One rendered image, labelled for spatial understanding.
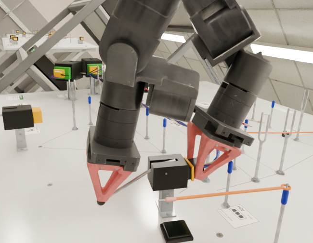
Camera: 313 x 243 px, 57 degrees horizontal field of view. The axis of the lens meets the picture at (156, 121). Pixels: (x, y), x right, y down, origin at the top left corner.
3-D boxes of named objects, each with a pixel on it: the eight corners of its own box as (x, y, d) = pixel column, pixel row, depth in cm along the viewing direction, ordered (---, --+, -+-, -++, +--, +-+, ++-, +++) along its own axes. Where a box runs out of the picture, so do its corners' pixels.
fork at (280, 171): (286, 174, 61) (299, 109, 57) (280, 176, 60) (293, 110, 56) (279, 170, 63) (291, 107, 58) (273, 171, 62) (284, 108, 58)
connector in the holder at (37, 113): (32, 118, 71) (31, 107, 70) (41, 117, 71) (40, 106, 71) (33, 123, 67) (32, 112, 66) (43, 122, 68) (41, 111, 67)
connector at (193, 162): (170, 172, 48) (170, 162, 47) (198, 167, 49) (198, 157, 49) (176, 182, 45) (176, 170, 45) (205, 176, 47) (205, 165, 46)
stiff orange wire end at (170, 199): (156, 199, 34) (156, 195, 34) (286, 186, 38) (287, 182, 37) (159, 206, 33) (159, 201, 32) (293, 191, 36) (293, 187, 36)
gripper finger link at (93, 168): (119, 185, 50) (130, 135, 47) (125, 211, 43) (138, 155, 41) (79, 182, 48) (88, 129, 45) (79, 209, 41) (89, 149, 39)
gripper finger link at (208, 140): (202, 169, 52) (228, 123, 50) (221, 192, 45) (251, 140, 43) (170, 158, 49) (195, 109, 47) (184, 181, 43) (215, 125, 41)
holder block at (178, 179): (147, 177, 48) (147, 155, 47) (179, 174, 49) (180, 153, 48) (152, 191, 44) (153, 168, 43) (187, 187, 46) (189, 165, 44)
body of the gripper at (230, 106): (218, 125, 52) (239, 88, 50) (250, 150, 42) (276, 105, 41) (188, 113, 49) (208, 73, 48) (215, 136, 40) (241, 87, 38)
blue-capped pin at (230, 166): (219, 204, 50) (224, 159, 47) (227, 203, 51) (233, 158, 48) (223, 209, 49) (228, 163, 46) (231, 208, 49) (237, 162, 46)
